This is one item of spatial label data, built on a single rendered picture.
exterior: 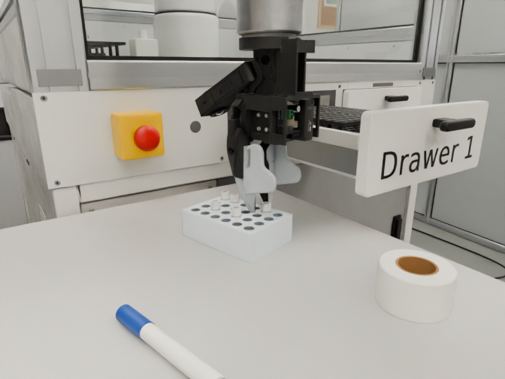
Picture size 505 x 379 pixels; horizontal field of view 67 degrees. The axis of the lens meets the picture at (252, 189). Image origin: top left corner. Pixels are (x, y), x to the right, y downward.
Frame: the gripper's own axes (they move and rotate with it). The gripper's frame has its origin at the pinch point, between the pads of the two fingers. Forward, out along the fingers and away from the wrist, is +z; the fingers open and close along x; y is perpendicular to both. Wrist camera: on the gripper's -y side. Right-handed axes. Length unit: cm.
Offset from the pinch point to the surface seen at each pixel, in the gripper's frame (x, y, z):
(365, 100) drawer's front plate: 52, -10, -9
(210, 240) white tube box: -7.0, -1.7, 4.2
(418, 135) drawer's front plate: 17.8, 14.5, -7.7
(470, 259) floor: 179, -1, 81
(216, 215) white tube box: -5.2, -2.4, 1.5
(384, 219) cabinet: 70, -9, 27
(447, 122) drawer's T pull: 17.7, 17.9, -9.9
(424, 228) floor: 205, -33, 81
